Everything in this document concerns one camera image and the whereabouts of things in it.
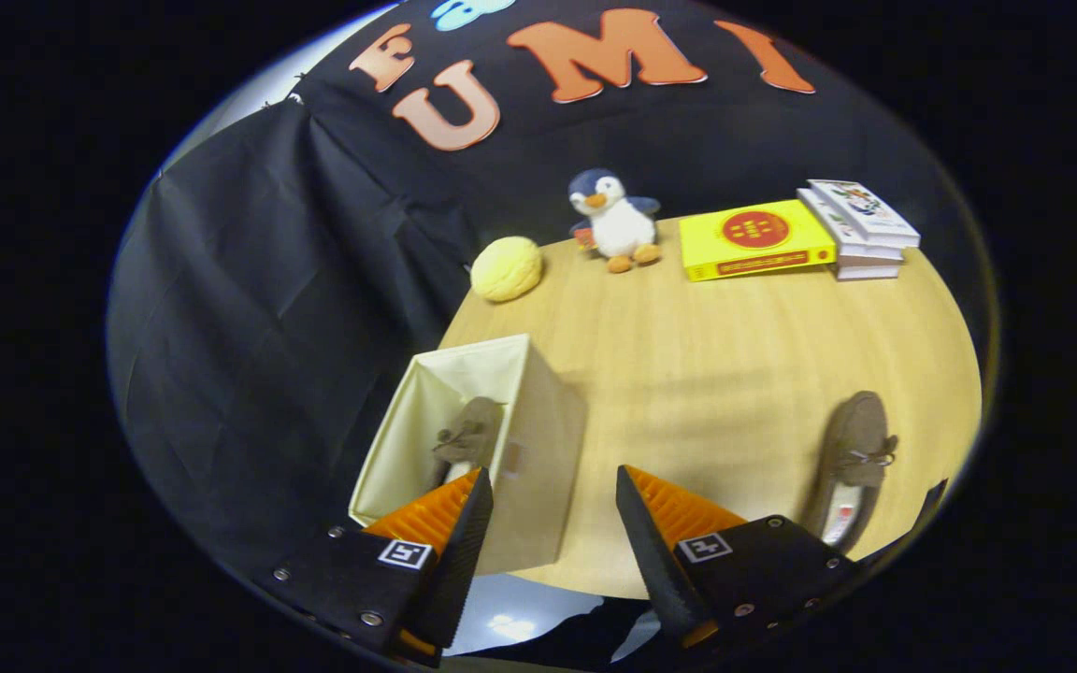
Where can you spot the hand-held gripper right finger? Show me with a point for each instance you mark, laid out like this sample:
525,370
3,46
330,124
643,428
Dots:
651,551

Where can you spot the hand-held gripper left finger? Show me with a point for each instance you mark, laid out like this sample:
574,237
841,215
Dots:
464,551

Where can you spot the brown suede shoe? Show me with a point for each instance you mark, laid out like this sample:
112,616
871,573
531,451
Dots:
852,439
473,435

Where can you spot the cream fabric storage box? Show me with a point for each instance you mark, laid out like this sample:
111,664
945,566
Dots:
538,439

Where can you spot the person's dark clothing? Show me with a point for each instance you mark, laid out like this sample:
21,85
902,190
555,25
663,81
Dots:
585,636

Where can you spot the yellow round plush bun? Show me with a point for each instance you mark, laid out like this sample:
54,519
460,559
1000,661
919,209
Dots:
506,269

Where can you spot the penguin plush toy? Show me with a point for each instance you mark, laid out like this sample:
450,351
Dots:
621,224

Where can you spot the yellow book red circle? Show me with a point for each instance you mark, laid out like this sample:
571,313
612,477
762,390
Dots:
753,238

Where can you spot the black backdrop cloth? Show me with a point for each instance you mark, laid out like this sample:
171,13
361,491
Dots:
267,280

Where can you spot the illustrated white book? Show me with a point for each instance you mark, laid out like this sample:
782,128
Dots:
861,210
828,224

